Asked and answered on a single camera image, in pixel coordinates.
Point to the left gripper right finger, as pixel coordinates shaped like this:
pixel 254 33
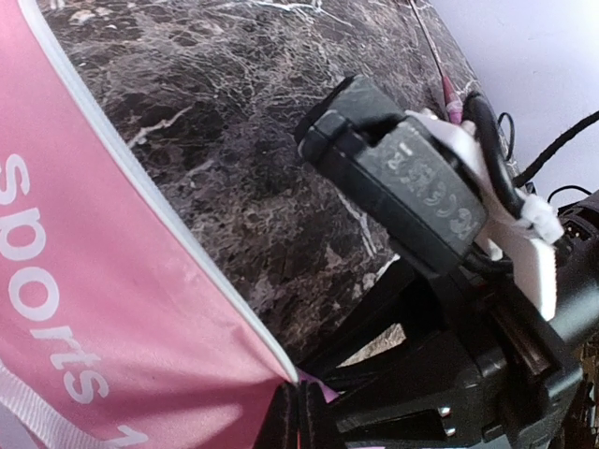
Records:
pixel 317 429

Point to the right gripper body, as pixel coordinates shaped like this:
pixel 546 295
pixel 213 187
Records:
pixel 473 364

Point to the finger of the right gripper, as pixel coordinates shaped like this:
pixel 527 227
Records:
pixel 387 303

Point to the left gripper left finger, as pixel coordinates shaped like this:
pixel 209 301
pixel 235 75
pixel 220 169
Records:
pixel 280 427

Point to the pink racket bag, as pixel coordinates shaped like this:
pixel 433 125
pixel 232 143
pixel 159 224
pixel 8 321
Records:
pixel 117 329

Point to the red badminton racket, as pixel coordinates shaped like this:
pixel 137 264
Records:
pixel 453 103
pixel 329 394

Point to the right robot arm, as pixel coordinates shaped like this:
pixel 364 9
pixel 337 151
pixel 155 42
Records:
pixel 557 145

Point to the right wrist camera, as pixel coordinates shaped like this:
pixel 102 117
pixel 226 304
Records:
pixel 440 190

